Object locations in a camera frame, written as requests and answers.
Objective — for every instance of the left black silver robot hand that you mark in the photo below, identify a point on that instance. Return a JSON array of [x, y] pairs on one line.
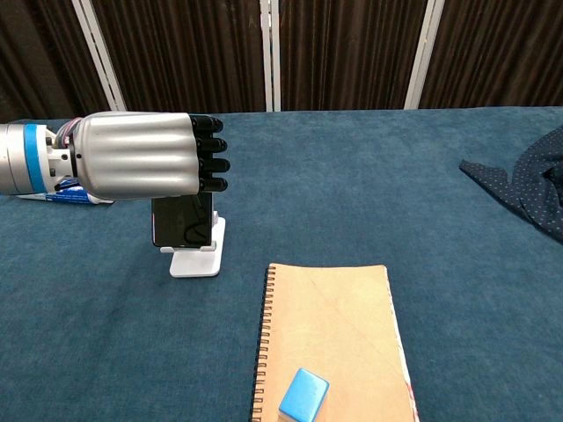
[[132, 154]]

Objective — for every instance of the navy dotted cloth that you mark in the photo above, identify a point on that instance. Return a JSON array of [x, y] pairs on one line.
[[532, 189]]

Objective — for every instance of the blue table mat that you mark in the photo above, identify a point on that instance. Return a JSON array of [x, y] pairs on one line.
[[330, 184]]

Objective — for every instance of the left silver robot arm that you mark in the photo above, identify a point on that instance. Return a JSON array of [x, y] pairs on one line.
[[17, 158]]

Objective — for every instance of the white phone stand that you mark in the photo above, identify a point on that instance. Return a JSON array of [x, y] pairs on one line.
[[195, 264]]

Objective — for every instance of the black smartphone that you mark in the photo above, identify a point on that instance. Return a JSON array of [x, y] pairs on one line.
[[180, 220]]

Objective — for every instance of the blue eraser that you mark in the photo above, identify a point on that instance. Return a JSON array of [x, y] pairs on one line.
[[304, 395]]

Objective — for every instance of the white screen frame post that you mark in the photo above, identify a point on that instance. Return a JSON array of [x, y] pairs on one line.
[[423, 55], [269, 55], [99, 55]]

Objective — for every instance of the dark brown curtain panel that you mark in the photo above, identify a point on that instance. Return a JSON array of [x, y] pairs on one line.
[[497, 53], [180, 55], [347, 55], [39, 57]]

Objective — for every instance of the spiral notebook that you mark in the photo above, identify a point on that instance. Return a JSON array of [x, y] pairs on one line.
[[334, 325]]

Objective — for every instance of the blue white toothpaste tube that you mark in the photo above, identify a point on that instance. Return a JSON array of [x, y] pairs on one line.
[[70, 197]]

